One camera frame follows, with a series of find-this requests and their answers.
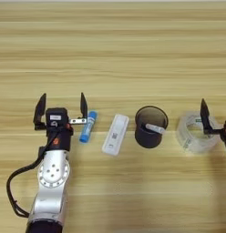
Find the white cylinder stick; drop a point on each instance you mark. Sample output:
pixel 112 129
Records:
pixel 156 128

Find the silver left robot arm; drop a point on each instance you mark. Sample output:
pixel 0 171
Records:
pixel 52 182

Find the clear tape roll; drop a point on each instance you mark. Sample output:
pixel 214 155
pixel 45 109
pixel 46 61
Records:
pixel 186 138

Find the white plastic case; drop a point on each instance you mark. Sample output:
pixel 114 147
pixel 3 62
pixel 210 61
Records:
pixel 115 136

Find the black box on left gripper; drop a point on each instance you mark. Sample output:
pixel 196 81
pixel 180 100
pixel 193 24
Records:
pixel 56 116

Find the blue glue stick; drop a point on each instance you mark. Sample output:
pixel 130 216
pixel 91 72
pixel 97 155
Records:
pixel 87 129

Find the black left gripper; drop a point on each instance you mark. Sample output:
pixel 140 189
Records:
pixel 61 140

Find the black mesh pen cup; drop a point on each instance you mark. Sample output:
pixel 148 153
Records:
pixel 146 139

